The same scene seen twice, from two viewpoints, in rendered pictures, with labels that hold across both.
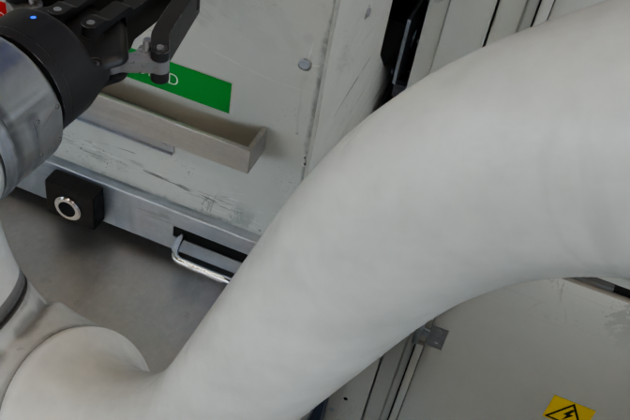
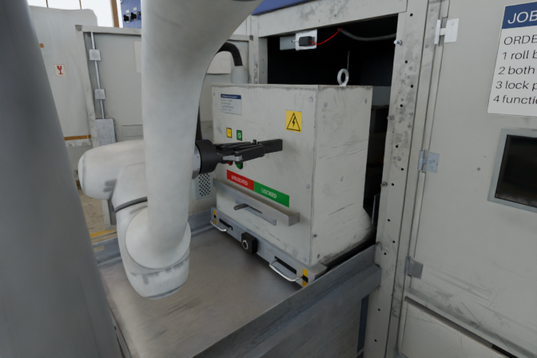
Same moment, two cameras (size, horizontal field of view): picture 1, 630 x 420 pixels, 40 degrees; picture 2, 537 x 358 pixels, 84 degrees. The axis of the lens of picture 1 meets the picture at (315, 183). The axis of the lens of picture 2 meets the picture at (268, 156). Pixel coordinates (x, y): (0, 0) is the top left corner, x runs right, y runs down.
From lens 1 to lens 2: 0.36 m
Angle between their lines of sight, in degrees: 42
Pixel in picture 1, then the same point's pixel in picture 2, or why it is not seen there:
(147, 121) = (263, 207)
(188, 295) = (273, 283)
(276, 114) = (301, 207)
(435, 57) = (385, 211)
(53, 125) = (196, 162)
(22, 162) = not seen: hidden behind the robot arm
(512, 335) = not seen: outside the picture
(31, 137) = not seen: hidden behind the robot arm
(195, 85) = (280, 197)
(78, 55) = (211, 149)
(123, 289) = (253, 276)
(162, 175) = (272, 235)
